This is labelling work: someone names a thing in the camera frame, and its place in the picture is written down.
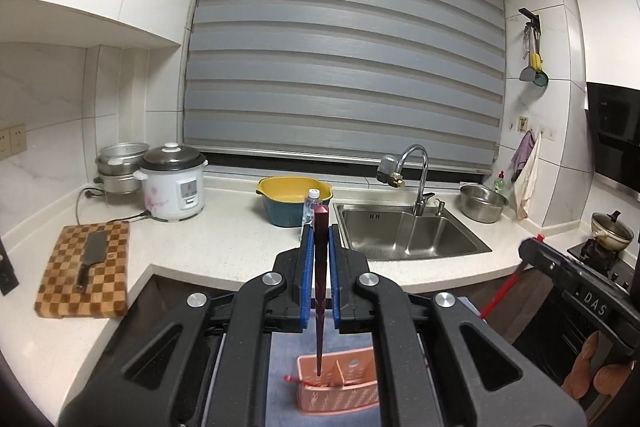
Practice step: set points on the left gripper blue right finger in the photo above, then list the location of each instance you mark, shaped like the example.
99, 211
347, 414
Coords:
334, 242

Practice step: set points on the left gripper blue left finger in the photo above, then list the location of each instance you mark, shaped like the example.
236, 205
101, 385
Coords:
306, 258

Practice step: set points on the dark red chopstick silver band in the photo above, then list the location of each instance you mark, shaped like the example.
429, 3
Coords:
321, 244

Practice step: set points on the bright red chopstick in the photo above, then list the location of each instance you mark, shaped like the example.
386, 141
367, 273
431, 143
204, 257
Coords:
504, 288

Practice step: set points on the hanging kitchen utensils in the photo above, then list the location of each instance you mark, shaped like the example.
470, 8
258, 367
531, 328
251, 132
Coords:
533, 72

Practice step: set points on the person's right hand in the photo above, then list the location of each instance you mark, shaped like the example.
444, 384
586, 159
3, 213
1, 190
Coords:
589, 372

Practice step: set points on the black gas stove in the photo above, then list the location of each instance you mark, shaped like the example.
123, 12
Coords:
605, 262

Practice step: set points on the stainless steel sink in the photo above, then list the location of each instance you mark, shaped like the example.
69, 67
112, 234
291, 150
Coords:
394, 233

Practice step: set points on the clear water bottle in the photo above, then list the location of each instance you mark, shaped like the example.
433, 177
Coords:
312, 200

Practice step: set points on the blue-grey fleece mat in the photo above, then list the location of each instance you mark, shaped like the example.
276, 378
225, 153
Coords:
396, 378

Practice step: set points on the pot with lid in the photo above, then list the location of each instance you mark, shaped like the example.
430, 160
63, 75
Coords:
609, 231

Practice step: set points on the yellow and teal colander basin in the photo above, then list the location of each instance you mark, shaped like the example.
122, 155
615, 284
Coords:
284, 196

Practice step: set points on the pink perforated utensil holder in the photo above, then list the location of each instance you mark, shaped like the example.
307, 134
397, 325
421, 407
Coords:
348, 383

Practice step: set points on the sink soap dispenser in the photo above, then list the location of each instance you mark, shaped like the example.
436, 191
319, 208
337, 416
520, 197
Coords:
440, 205

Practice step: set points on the cream hanging towel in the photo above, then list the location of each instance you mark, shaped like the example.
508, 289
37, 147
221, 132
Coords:
524, 186

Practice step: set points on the stainless steel bowl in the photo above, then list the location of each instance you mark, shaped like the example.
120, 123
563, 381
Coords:
479, 203

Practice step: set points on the green dish soap bottle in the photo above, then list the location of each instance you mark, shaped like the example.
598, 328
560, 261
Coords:
500, 183

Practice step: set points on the purple hanging cloth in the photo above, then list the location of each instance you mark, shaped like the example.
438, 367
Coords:
521, 155

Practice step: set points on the white rice cooker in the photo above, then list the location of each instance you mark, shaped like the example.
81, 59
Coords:
172, 178

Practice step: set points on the black range hood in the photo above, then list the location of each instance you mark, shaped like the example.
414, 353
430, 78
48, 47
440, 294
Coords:
613, 120

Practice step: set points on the checkered wooden cutting board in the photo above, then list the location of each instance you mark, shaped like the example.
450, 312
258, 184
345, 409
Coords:
106, 293

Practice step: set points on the grey zebra window blind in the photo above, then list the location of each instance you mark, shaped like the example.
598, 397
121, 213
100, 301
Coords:
348, 80

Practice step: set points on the cleaver knife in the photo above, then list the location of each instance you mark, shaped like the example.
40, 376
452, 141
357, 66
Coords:
94, 253

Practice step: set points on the stacked steel steamer pots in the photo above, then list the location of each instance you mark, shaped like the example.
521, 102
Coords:
116, 166

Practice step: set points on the wall power socket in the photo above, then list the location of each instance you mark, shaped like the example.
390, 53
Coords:
12, 141

